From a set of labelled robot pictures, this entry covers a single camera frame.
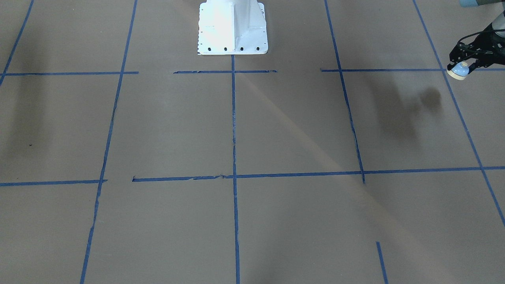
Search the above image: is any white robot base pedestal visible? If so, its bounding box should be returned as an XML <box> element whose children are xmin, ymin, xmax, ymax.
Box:
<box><xmin>197</xmin><ymin>0</ymin><xmax>269</xmax><ymax>56</ymax></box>

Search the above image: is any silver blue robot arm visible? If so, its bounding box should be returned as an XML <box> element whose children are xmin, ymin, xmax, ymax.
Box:
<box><xmin>447</xmin><ymin>11</ymin><xmax>505</xmax><ymax>80</ymax></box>

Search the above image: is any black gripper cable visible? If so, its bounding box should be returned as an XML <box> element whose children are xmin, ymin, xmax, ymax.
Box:
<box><xmin>456</xmin><ymin>24</ymin><xmax>496</xmax><ymax>46</ymax></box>

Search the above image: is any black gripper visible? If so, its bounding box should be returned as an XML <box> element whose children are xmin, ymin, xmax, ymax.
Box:
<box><xmin>449</xmin><ymin>32</ymin><xmax>505</xmax><ymax>72</ymax></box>

